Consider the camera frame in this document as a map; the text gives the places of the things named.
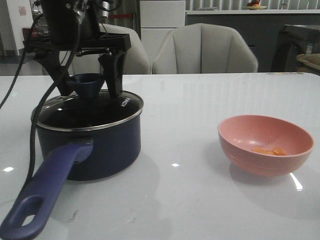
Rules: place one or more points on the dark glossy appliance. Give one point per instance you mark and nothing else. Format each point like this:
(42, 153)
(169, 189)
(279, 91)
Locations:
(294, 40)

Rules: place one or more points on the right beige upholstered chair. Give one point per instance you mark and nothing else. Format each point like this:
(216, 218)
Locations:
(203, 48)

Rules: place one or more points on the beige upholstered chair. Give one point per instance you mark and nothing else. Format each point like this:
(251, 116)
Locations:
(203, 48)
(136, 61)

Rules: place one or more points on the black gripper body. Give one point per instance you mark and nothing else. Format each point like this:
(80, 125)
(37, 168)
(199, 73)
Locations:
(62, 24)

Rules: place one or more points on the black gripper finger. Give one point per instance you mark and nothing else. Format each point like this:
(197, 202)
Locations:
(112, 64)
(50, 62)

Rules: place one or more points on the red barrier tape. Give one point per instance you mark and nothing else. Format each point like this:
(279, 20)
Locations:
(121, 16)

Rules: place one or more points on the dark blue saucepan purple handle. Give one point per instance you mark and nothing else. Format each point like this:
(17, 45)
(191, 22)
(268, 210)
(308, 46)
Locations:
(77, 156)

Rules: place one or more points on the left beige upholstered chair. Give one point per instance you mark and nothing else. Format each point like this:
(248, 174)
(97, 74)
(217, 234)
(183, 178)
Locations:
(136, 61)

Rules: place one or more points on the orange ham slices pile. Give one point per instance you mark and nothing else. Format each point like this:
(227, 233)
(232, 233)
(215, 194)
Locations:
(276, 151)

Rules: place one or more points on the white cabinet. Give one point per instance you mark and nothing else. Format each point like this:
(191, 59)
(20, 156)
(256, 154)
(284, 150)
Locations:
(157, 18)

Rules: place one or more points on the pink plastic bowl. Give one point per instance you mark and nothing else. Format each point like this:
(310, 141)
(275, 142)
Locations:
(238, 135)

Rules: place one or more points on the fruit plate on counter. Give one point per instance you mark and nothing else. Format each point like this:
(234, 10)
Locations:
(254, 5)

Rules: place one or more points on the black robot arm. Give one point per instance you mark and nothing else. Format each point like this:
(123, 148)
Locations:
(80, 7)

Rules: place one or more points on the grey counter with white top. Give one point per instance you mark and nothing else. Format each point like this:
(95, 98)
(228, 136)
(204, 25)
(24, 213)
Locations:
(259, 28)

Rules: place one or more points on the glass pot lid purple knob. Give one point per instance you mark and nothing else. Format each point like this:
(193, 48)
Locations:
(89, 107)

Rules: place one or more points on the beige cushion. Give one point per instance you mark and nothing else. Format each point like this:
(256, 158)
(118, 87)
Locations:
(309, 63)

